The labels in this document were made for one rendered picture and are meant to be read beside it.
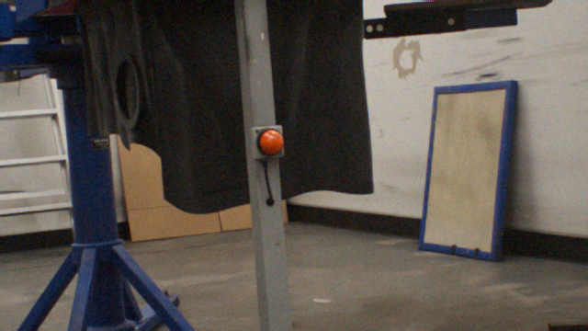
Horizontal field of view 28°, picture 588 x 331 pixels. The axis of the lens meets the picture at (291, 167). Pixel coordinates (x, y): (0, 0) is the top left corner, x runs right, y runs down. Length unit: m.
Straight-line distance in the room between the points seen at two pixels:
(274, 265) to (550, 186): 3.06
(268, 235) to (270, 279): 0.07
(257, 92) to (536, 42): 3.09
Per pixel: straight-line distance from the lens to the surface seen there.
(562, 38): 4.72
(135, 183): 6.80
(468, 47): 5.28
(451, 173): 5.26
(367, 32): 3.30
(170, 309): 3.31
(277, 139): 1.82
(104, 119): 2.44
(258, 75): 1.86
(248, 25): 1.86
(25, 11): 2.65
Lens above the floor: 0.71
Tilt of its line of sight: 3 degrees down
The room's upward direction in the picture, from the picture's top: 4 degrees counter-clockwise
